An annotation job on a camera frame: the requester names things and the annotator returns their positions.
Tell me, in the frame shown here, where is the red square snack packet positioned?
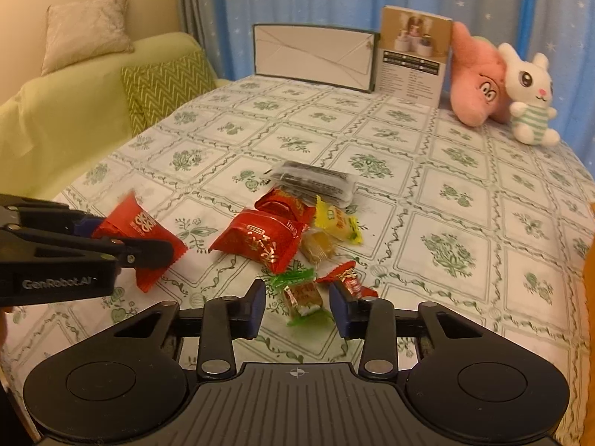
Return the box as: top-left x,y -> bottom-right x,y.
92,191 -> 187,293

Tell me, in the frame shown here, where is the small red candy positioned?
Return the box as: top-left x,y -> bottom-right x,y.
317,261 -> 378,298

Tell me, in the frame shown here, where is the green-wrapped brown candy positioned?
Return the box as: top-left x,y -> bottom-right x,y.
270,268 -> 327,326

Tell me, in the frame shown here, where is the large red snack packet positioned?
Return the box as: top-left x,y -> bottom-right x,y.
209,210 -> 308,274

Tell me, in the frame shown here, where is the brown clear-wrapped candy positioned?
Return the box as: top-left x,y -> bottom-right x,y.
299,230 -> 336,267

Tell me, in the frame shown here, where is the red gold snack packet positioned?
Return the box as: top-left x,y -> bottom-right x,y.
254,187 -> 316,226

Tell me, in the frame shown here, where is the person left hand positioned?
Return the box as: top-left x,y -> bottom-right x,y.
0,308 -> 8,348

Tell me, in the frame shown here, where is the green sofa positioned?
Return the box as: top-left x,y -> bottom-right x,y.
1,32 -> 201,198

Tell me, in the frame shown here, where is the yellow candy packet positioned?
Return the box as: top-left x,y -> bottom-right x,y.
313,195 -> 363,245

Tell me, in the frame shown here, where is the clear black snack bag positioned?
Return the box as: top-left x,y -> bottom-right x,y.
264,160 -> 358,209

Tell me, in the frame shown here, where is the floral green white tablecloth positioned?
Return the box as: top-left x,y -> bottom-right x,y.
1,77 -> 594,445

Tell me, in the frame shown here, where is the green zigzag cushion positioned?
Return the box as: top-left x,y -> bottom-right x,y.
120,48 -> 216,136

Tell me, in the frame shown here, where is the beige cushion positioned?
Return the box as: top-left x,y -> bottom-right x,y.
41,0 -> 134,75

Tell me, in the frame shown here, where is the orange plastic tray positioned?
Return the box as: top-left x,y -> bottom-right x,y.
581,243 -> 595,446

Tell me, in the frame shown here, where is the pink starfish plush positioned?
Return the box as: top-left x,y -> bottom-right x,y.
450,21 -> 511,128

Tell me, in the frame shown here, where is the white flat box green edge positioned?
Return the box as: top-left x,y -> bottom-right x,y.
253,23 -> 378,93

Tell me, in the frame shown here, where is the brown product box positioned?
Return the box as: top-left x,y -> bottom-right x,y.
375,5 -> 453,108

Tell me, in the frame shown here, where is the white rabbit plush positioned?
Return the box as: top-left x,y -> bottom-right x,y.
498,42 -> 561,147

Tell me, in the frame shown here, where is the blue star curtain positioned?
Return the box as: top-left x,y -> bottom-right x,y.
178,0 -> 594,166

